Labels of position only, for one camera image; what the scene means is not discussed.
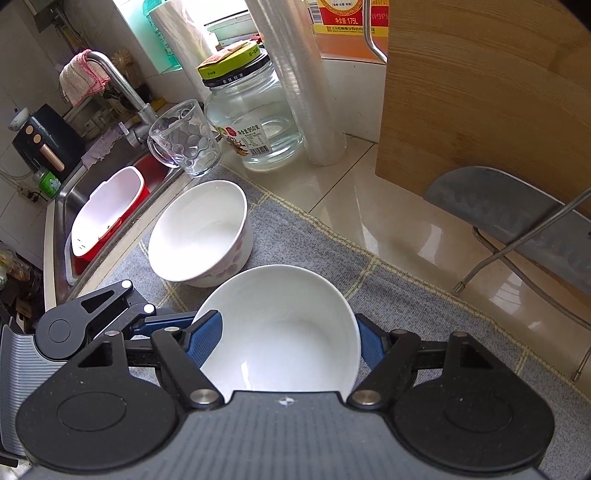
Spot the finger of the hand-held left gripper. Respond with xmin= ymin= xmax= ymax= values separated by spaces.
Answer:
xmin=60 ymin=279 xmax=197 ymax=341

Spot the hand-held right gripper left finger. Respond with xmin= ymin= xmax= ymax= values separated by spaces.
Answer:
xmin=69 ymin=310 xmax=227 ymax=412

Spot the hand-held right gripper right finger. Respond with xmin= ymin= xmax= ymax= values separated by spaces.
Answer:
xmin=346 ymin=314 xmax=497 ymax=411

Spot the white pink-flower bowl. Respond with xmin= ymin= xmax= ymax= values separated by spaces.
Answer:
xmin=148 ymin=181 xmax=253 ymax=288
xmin=194 ymin=264 xmax=362 ymax=398

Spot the grey checked mat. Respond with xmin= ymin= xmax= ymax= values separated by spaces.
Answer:
xmin=99 ymin=164 xmax=591 ymax=467

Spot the red and white basin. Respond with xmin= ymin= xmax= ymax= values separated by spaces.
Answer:
xmin=68 ymin=166 xmax=151 ymax=275

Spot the steel sink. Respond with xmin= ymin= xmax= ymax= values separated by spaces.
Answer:
xmin=44 ymin=134 xmax=185 ymax=315

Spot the small green can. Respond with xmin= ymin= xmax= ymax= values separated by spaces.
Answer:
xmin=38 ymin=170 xmax=62 ymax=195

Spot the clear glass mug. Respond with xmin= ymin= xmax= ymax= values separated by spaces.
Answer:
xmin=147 ymin=99 xmax=223 ymax=178

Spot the grey rag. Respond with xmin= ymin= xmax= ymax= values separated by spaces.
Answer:
xmin=81 ymin=129 xmax=123 ymax=169

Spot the glass jar green lid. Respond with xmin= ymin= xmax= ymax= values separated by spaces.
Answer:
xmin=197 ymin=41 xmax=306 ymax=171

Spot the metal faucet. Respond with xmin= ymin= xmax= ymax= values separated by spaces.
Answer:
xmin=85 ymin=51 xmax=155 ymax=148

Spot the pink cloth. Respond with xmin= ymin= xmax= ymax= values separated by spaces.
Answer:
xmin=59 ymin=48 xmax=112 ymax=108

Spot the tall plastic wrap roll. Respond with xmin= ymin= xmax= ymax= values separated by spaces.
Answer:
xmin=245 ymin=0 xmax=348 ymax=167

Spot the green dish soap bottle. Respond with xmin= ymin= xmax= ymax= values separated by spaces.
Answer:
xmin=142 ymin=0 xmax=183 ymax=72

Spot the bamboo cutting board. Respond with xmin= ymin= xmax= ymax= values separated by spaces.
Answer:
xmin=362 ymin=0 xmax=591 ymax=217

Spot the paper towel roll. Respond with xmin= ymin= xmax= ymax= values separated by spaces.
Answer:
xmin=150 ymin=0 xmax=220 ymax=100

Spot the orange cooking wine jug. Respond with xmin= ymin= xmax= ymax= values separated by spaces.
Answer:
xmin=307 ymin=0 xmax=391 ymax=63

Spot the metal wire rack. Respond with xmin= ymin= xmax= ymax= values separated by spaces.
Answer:
xmin=452 ymin=189 xmax=591 ymax=381

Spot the black-handled kitchen knife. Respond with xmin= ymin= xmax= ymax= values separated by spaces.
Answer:
xmin=424 ymin=166 xmax=591 ymax=296

